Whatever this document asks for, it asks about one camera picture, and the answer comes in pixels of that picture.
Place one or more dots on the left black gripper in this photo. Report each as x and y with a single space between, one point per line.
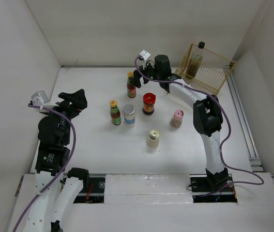
78 99

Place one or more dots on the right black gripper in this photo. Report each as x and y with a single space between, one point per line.
135 80

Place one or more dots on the red-lid chili sauce jar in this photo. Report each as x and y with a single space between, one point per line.
148 103

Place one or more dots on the yellow-cap red-label sauce bottle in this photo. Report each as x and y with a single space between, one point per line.
131 89

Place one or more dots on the silver-cap salt shaker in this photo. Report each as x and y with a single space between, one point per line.
129 115

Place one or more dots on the yellow-cap green-label sauce bottle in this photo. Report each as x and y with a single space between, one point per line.
115 113

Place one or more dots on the pink-cap spice shaker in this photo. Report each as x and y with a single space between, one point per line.
177 119

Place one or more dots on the dark soy sauce bottle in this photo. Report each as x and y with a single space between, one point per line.
195 58

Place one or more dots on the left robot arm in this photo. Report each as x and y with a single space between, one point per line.
55 191

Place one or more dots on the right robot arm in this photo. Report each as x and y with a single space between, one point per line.
208 114

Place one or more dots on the beige squeeze bottle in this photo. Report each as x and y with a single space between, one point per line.
153 139

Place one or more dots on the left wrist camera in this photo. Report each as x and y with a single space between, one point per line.
40 100

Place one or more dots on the yellow wire rack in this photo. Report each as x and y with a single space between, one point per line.
212 74

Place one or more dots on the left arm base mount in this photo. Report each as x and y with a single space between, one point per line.
93 186

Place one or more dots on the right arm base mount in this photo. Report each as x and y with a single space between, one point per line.
203 192

